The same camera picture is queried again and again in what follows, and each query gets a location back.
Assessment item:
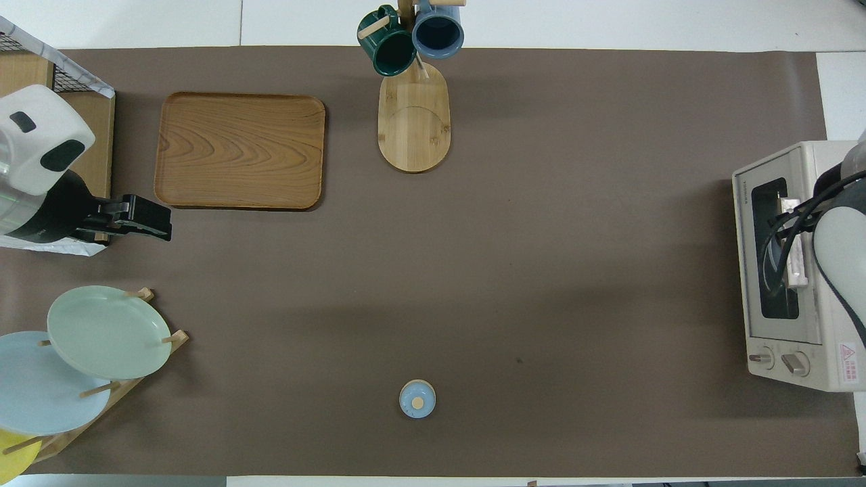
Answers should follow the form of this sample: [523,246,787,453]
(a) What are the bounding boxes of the wooden dish rack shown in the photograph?
[0,287,190,467]

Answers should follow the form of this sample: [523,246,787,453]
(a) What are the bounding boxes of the wooden shelf with wire mesh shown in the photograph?
[0,17,116,256]

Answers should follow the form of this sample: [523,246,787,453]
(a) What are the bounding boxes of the blue grey mug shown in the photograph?
[411,0,465,60]

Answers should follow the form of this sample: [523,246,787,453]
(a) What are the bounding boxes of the yellow plate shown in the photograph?
[0,427,43,482]

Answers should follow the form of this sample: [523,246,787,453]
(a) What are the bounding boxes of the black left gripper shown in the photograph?
[71,195,173,243]

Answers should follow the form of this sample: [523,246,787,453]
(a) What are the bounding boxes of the brown table mat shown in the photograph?
[0,46,860,478]

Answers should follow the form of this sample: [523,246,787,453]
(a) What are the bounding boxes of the oven glass door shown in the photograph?
[733,150,825,346]

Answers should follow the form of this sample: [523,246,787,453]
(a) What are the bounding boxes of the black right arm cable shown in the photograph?
[759,169,866,302]

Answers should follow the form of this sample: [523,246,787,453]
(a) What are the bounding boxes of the dark green mug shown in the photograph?
[357,5,417,77]

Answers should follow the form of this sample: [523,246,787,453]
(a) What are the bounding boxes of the beige toaster oven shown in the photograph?
[731,140,866,393]

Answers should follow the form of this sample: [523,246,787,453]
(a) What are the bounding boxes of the wooden mug tree stand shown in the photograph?
[357,0,468,174]

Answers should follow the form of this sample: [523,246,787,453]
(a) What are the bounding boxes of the pale green plate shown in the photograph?
[47,285,173,381]

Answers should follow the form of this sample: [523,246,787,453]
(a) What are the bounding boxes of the wooden serving tray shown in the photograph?
[154,91,327,210]

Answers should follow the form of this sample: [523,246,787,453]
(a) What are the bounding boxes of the large pale blue plate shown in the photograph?
[0,330,112,436]

